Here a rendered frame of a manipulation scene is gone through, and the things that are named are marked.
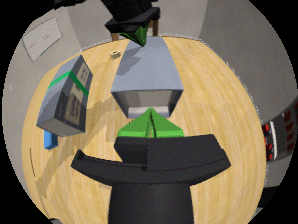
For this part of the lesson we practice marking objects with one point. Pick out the blue flat box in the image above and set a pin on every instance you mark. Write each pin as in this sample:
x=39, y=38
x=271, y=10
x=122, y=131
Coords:
x=50, y=140

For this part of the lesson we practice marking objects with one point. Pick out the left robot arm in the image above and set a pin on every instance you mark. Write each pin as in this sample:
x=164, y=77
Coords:
x=55, y=4

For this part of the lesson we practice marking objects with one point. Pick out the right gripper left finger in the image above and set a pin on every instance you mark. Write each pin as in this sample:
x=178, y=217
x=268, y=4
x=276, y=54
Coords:
x=138, y=127

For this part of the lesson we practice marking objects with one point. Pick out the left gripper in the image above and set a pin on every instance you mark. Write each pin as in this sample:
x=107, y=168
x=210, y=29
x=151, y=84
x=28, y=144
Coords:
x=130, y=19

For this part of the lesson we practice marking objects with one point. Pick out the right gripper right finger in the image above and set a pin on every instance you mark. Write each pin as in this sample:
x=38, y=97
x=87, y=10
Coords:
x=163, y=128

